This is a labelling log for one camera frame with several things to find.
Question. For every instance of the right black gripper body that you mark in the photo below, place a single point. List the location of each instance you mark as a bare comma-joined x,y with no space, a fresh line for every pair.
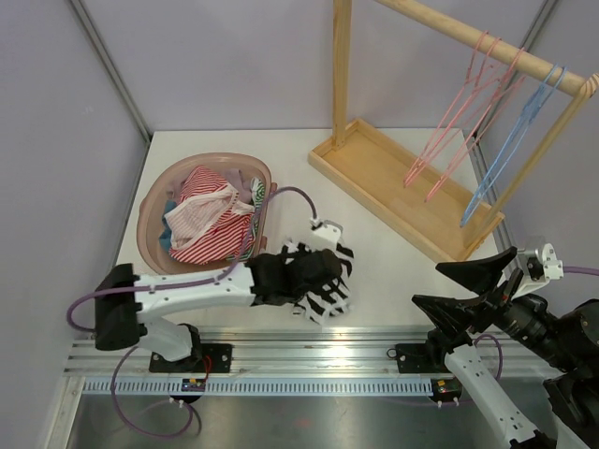
523,316

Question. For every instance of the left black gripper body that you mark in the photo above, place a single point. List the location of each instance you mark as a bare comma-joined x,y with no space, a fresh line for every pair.
299,293

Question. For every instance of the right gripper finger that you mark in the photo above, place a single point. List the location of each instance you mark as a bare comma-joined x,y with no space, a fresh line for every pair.
480,276
451,317

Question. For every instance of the black white striped tank top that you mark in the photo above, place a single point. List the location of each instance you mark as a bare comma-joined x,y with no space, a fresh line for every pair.
331,300

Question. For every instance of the red striped tank top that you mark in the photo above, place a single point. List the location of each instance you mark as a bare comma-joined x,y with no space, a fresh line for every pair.
210,223

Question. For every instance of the green striped tank top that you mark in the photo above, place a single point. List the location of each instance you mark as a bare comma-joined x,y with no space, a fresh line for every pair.
258,196

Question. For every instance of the mauve tank top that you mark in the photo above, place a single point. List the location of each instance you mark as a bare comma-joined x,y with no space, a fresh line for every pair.
232,175

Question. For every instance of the teal tank top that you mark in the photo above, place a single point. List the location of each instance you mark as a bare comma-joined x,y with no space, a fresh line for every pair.
164,239

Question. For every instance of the blue hanger of green top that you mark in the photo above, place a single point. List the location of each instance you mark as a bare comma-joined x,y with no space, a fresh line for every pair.
515,149

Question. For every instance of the pink hanger of red top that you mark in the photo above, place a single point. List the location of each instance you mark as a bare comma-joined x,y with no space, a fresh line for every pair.
493,83

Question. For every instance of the pink hanger of mauve top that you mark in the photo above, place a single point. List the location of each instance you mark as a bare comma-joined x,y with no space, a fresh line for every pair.
474,136

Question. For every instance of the pink hanger of black top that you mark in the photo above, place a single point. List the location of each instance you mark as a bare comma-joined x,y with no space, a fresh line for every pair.
466,95

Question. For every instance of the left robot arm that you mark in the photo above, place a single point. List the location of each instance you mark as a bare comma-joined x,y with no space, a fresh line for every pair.
132,310

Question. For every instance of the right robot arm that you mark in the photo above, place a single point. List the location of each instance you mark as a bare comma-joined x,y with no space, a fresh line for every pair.
570,351

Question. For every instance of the wooden clothes rack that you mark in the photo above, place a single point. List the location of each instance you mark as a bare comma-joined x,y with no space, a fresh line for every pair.
369,166

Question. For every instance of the pink plastic basin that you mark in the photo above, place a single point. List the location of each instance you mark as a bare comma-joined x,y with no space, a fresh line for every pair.
151,208

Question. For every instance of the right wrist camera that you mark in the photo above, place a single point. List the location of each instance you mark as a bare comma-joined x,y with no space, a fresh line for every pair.
540,266

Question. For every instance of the aluminium rail frame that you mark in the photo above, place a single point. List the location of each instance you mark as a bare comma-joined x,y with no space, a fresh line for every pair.
380,308

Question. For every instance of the white slotted cable duct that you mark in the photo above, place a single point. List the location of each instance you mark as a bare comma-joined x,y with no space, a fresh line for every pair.
261,387

